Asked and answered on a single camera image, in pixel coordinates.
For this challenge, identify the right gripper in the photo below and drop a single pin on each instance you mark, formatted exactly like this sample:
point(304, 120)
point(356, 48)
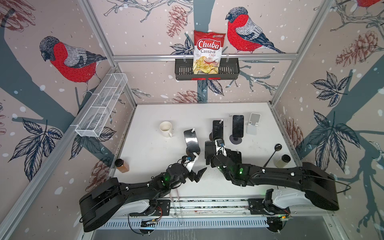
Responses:
point(212, 163)

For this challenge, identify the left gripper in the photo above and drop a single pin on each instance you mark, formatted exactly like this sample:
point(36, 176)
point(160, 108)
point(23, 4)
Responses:
point(200, 173)

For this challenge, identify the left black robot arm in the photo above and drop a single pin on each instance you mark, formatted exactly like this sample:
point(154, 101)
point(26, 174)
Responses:
point(100, 204)

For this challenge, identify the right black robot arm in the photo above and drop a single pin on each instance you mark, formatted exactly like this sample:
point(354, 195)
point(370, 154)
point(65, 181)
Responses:
point(312, 183)

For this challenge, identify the large black reflective phone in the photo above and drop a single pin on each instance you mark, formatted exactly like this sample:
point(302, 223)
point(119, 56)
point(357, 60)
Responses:
point(191, 138)

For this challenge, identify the purple-edged black phone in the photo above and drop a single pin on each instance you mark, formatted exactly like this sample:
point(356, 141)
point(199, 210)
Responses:
point(218, 130)

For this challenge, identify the grey round base stand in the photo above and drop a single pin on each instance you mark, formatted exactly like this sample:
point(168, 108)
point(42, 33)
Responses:
point(235, 141)

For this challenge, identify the tall black phone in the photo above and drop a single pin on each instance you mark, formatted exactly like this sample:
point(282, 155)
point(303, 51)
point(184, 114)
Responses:
point(238, 126)

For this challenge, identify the right pink chopstick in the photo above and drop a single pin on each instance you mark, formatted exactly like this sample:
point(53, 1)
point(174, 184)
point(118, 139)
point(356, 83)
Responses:
point(179, 215)

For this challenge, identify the pink chopstick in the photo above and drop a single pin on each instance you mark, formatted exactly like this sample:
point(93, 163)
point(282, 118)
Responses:
point(173, 205)
point(179, 215)

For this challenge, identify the left pink chopstick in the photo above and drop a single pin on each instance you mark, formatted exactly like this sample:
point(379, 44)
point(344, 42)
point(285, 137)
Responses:
point(173, 205)

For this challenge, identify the white ceramic mug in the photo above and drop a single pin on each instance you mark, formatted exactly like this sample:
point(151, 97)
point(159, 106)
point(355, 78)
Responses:
point(166, 129)

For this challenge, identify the Chuba cassava chips bag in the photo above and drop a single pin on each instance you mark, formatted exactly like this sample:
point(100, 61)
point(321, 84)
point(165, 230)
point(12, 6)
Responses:
point(208, 49)

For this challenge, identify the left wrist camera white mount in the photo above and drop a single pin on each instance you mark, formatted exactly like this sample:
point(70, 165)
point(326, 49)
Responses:
point(191, 161)

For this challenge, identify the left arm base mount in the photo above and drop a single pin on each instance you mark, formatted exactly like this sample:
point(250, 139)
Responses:
point(156, 208)

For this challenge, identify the aluminium front rail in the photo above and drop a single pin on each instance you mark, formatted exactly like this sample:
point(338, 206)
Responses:
point(193, 207)

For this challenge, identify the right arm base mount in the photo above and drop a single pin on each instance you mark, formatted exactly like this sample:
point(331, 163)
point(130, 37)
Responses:
point(265, 206)

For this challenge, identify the black wire wall basket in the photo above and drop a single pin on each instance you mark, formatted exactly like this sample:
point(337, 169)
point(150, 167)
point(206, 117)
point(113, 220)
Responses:
point(228, 70)

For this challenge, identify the white wire mesh shelf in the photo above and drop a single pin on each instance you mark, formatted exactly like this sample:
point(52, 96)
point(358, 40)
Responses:
point(98, 114)

